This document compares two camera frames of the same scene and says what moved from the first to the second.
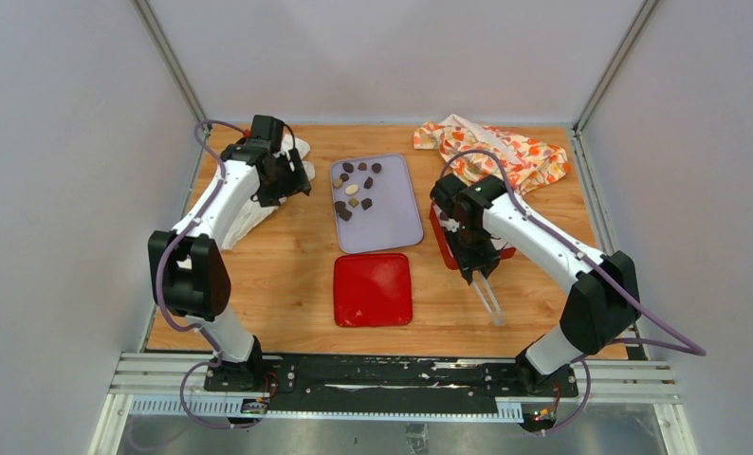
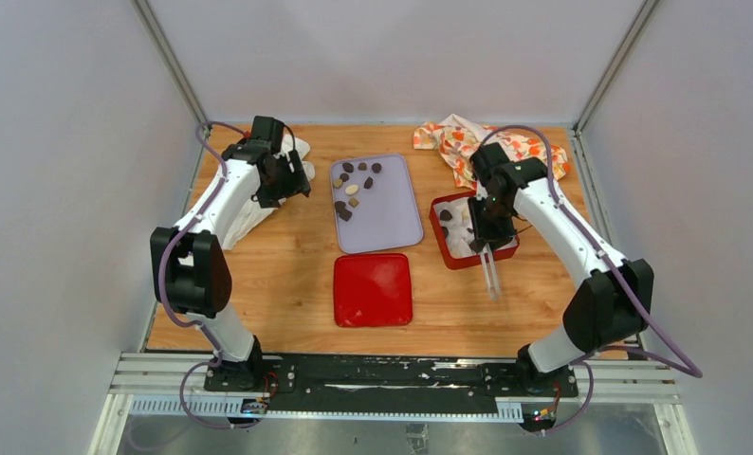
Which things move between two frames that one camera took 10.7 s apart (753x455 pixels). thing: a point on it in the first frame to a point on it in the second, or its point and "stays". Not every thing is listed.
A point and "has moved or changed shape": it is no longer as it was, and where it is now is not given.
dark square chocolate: x=345 y=214 stays
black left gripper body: x=284 y=183 stays
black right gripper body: x=474 y=248 to x=491 y=223
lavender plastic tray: x=374 y=203 stays
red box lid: x=373 y=290 stays
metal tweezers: x=497 y=316 has moved or changed shape
